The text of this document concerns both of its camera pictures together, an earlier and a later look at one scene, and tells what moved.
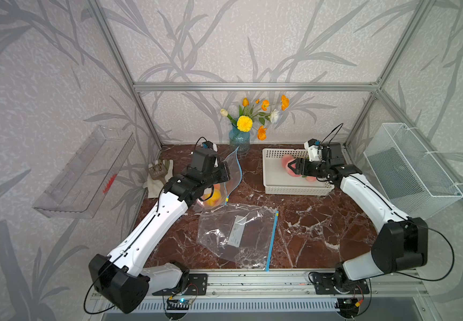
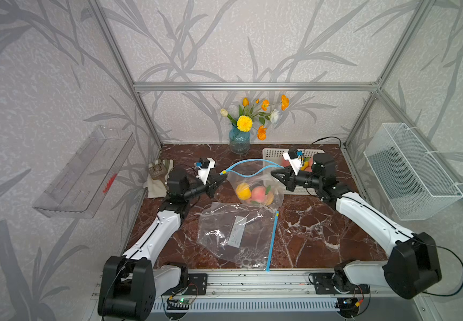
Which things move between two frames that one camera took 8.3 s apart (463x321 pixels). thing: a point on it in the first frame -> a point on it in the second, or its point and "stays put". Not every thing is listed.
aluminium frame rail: [201, 283] stays put
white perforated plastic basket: [277, 180] stays put
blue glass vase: [239, 139] stays put
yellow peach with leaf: [216, 196] -> [243, 191]
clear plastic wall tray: [81, 185] stays put
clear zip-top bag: [222, 191] -> [253, 183]
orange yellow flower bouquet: [252, 117] stays put
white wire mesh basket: [411, 176] stays put
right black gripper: [301, 163] -> [290, 180]
